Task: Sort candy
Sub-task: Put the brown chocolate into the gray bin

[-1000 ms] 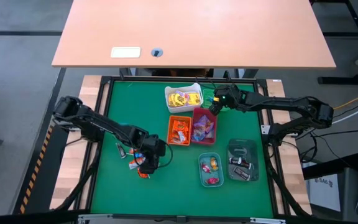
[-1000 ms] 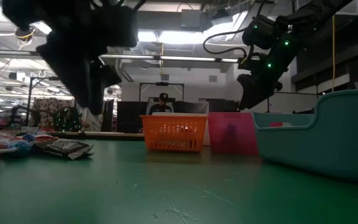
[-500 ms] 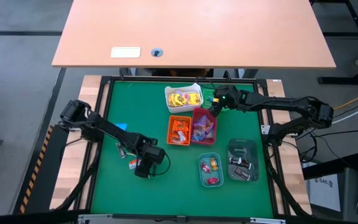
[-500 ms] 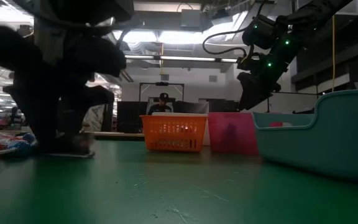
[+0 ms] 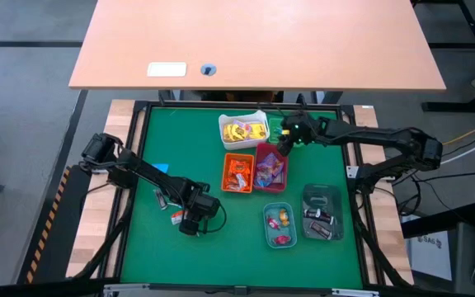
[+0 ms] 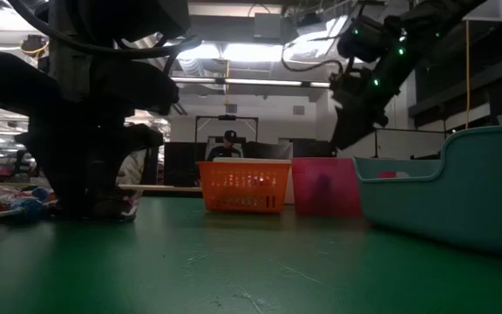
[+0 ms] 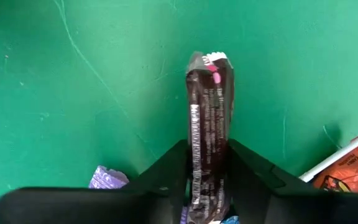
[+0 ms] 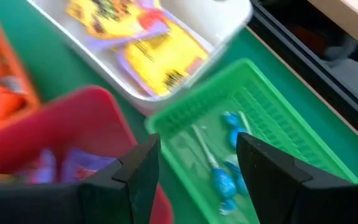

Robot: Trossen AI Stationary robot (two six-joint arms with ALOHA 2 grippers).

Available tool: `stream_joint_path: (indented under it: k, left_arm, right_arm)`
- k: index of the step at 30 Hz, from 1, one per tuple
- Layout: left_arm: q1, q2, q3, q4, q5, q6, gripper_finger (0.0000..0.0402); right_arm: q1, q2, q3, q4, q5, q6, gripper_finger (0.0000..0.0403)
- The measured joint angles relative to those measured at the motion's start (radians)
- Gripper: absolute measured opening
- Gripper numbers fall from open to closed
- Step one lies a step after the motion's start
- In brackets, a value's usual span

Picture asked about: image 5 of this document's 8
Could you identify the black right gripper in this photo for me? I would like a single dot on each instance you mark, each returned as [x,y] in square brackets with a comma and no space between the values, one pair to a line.
[303,130]

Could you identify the light wooden desk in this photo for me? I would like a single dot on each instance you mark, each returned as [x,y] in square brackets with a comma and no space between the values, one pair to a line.
[262,41]

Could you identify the black desk leg frame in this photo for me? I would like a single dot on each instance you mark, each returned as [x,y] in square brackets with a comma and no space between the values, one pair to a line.
[448,106]

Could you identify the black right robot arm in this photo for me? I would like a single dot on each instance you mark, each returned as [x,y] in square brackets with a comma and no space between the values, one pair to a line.
[386,136]

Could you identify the white rectangular desk plate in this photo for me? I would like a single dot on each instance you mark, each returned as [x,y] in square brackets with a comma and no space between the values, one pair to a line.
[166,69]

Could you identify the orange candy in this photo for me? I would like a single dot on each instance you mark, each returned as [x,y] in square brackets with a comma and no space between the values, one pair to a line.
[283,216]

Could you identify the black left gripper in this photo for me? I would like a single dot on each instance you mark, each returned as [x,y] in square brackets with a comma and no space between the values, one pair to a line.
[202,204]

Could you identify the green plastic basket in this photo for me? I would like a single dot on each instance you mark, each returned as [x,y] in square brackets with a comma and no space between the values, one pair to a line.
[274,123]

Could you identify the black hazard-striped floor ramp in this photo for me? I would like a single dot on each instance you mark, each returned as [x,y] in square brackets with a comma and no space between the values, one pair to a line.
[52,214]

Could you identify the red candy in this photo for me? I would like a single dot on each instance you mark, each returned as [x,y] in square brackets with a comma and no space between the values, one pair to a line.
[280,240]
[272,222]

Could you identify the blue Haribo packet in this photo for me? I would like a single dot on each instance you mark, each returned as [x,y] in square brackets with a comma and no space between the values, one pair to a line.
[262,178]
[162,167]

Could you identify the orange plastic basket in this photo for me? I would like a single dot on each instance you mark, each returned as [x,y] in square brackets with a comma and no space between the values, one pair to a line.
[224,181]

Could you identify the brown Hershey's chocolate bar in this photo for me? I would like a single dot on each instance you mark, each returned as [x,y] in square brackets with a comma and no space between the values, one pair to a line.
[326,217]
[311,213]
[320,230]
[161,199]

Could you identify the white plastic bin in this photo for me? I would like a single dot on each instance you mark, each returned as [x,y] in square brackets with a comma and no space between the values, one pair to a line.
[243,145]

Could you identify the silver metal bracket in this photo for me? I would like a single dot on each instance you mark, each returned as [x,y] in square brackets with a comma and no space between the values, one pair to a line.
[126,288]
[355,293]

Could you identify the teal plastic bin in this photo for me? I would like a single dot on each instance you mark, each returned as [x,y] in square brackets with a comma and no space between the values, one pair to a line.
[279,231]

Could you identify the dark transparent plastic bin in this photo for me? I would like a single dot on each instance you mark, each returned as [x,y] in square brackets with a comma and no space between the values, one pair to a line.
[324,194]

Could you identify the black aluminium table frame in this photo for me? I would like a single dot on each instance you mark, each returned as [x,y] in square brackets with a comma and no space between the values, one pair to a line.
[241,105]

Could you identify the red plastic bin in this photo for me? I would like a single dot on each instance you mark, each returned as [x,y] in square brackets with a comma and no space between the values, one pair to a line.
[270,189]

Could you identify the yellow candy packet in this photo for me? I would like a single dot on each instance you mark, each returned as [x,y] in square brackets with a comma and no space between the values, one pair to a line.
[242,125]
[243,137]
[230,133]
[258,131]

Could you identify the white cardboard box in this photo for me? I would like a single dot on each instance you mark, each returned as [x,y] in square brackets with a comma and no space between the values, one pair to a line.
[431,251]

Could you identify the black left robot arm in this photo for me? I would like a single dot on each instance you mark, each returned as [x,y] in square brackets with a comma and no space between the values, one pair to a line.
[147,173]

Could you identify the white mount plate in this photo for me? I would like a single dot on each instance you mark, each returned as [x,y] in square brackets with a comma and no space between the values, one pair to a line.
[352,171]

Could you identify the purple Haribo packet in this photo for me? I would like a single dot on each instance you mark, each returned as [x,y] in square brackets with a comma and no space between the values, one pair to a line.
[278,176]
[271,161]

